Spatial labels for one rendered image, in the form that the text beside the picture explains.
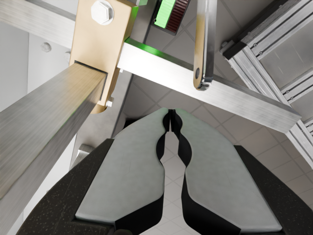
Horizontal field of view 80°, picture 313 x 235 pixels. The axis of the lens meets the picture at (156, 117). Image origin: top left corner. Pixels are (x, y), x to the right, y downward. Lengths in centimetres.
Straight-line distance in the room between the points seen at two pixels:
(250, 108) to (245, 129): 111
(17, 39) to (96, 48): 29
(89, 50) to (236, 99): 18
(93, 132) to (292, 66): 87
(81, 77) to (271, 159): 154
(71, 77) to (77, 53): 4
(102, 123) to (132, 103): 77
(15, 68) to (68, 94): 35
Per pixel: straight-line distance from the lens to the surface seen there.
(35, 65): 54
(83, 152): 48
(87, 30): 22
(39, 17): 25
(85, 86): 19
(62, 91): 17
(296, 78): 106
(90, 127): 45
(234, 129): 135
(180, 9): 34
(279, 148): 158
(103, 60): 22
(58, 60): 50
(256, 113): 27
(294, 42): 100
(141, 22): 35
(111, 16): 21
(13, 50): 49
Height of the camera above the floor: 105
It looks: 58 degrees down
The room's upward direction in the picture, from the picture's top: 175 degrees counter-clockwise
